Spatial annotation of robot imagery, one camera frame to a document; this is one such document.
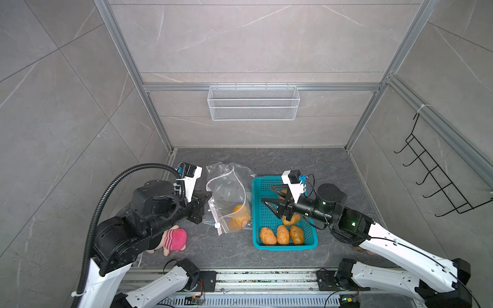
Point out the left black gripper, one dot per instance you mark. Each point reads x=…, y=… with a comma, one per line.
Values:
x=199, y=199

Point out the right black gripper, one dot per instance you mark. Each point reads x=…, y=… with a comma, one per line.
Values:
x=288, y=205

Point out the clear pink-dotted zipper bag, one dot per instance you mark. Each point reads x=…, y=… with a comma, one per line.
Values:
x=231, y=185

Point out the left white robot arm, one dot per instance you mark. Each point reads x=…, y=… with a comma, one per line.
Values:
x=148, y=222

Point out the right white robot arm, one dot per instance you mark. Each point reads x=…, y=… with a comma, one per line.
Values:
x=422, y=276

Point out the pink plush pig toy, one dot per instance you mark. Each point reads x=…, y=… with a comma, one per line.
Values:
x=173, y=239

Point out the checkered beige cloth item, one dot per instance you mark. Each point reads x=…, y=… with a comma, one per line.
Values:
x=359, y=249

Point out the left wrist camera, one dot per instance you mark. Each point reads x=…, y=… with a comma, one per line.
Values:
x=189, y=174

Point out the metal base rail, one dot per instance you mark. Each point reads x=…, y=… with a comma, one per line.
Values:
x=289, y=287

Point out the white wire mesh shelf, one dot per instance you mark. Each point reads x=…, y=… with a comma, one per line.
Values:
x=253, y=103

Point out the black wire hook rack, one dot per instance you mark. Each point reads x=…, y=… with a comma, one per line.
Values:
x=436, y=174

